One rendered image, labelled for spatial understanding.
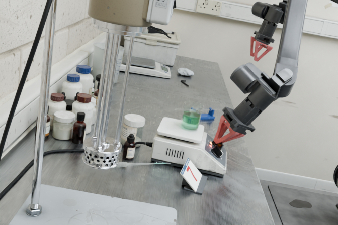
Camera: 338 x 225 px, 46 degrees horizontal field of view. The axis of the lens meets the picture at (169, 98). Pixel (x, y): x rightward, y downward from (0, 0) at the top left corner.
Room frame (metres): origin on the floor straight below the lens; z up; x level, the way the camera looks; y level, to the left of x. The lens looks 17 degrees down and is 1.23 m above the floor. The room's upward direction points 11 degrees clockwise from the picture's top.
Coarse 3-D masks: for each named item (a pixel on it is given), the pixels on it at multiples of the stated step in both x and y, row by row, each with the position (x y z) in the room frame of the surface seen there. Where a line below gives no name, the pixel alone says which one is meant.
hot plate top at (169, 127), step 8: (168, 120) 1.05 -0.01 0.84; (176, 120) 1.06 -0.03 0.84; (160, 128) 0.97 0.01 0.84; (168, 128) 0.98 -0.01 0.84; (176, 128) 0.99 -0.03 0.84; (200, 128) 1.03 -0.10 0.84; (168, 136) 0.95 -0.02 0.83; (176, 136) 0.95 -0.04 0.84; (184, 136) 0.95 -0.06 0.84; (192, 136) 0.96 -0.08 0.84; (200, 136) 0.97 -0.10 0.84
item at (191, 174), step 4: (188, 164) 0.90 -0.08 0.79; (192, 164) 0.92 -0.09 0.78; (188, 168) 0.89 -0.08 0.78; (192, 168) 0.90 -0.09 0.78; (184, 172) 0.85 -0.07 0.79; (188, 172) 0.87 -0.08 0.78; (192, 172) 0.89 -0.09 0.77; (196, 172) 0.90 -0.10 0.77; (188, 176) 0.85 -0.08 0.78; (192, 176) 0.87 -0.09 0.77; (196, 176) 0.89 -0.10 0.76; (188, 180) 0.84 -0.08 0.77; (192, 180) 0.86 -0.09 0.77; (196, 180) 0.87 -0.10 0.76; (192, 184) 0.84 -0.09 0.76; (196, 184) 0.86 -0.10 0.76
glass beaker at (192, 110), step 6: (186, 102) 1.03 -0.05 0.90; (192, 102) 1.04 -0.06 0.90; (198, 102) 1.04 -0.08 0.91; (186, 108) 1.00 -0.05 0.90; (192, 108) 0.99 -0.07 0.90; (198, 108) 0.98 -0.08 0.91; (186, 114) 0.99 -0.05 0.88; (192, 114) 0.99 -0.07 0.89; (198, 114) 0.99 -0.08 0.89; (186, 120) 0.99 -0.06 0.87; (192, 120) 0.99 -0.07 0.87; (198, 120) 1.00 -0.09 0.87; (186, 126) 0.99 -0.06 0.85; (192, 126) 0.99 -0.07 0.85; (198, 126) 1.00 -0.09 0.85
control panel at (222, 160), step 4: (208, 136) 1.04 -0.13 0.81; (208, 140) 1.02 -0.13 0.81; (212, 140) 1.04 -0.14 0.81; (208, 144) 0.99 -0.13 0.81; (212, 144) 1.01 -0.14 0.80; (208, 148) 0.97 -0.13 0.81; (212, 148) 0.99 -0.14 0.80; (224, 148) 1.05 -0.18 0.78; (208, 152) 0.94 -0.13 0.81; (224, 152) 1.02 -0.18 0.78; (212, 156) 0.94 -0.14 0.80; (224, 156) 1.00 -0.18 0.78; (220, 160) 0.95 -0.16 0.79; (224, 160) 0.97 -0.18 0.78; (224, 164) 0.95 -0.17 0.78
